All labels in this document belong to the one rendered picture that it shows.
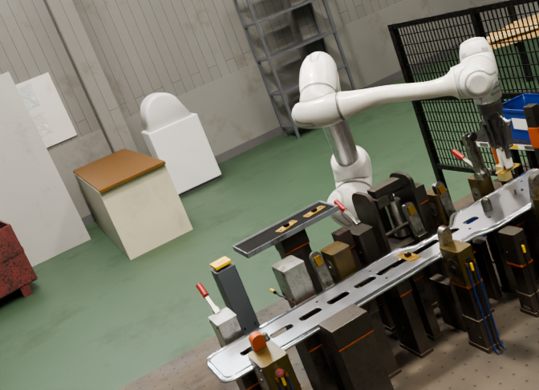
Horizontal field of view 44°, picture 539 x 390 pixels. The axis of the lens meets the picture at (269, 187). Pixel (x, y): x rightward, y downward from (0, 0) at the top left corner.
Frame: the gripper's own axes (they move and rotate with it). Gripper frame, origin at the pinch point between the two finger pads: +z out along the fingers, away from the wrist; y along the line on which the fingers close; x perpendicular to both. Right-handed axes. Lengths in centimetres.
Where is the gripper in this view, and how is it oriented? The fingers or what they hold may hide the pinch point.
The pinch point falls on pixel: (504, 157)
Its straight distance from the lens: 237.5
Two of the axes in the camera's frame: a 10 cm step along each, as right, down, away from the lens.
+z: 3.5, 9.0, 2.6
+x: 8.5, -4.2, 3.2
